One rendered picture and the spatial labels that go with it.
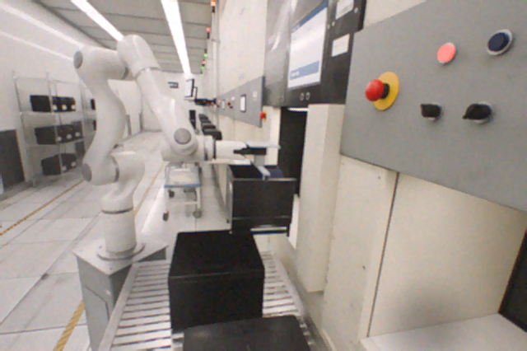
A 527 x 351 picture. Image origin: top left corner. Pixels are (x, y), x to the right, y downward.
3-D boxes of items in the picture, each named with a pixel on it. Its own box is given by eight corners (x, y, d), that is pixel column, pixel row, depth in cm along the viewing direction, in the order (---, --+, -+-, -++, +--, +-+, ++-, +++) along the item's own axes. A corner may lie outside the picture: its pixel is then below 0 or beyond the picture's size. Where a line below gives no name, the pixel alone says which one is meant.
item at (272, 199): (225, 215, 106) (226, 138, 97) (272, 213, 110) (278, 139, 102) (231, 246, 83) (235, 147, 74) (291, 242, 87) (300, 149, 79)
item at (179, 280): (249, 266, 106) (250, 227, 102) (263, 319, 80) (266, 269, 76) (178, 272, 101) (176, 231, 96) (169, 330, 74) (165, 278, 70)
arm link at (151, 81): (156, 49, 75) (203, 142, 73) (164, 79, 91) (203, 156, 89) (124, 58, 73) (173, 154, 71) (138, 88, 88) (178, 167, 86)
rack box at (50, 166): (60, 175, 430) (58, 159, 423) (41, 175, 424) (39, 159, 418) (69, 170, 459) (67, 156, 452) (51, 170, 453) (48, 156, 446)
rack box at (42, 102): (51, 112, 407) (48, 95, 400) (30, 112, 399) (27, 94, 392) (59, 112, 435) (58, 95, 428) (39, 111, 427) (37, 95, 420)
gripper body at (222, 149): (210, 156, 91) (242, 157, 93) (212, 163, 81) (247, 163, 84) (210, 135, 89) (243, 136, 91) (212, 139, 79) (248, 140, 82)
